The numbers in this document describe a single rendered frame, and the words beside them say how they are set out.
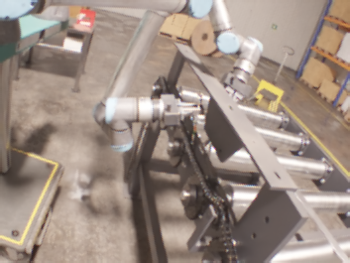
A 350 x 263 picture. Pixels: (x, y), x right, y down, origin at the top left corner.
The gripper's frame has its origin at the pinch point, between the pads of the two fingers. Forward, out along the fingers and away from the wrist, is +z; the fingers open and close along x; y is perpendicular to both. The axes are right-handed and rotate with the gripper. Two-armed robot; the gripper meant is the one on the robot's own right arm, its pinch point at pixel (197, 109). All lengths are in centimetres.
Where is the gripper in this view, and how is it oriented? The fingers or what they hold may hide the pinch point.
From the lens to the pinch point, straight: 105.5
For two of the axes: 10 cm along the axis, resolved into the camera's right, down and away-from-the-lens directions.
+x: -1.7, -6.0, 7.8
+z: 9.8, -0.2, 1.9
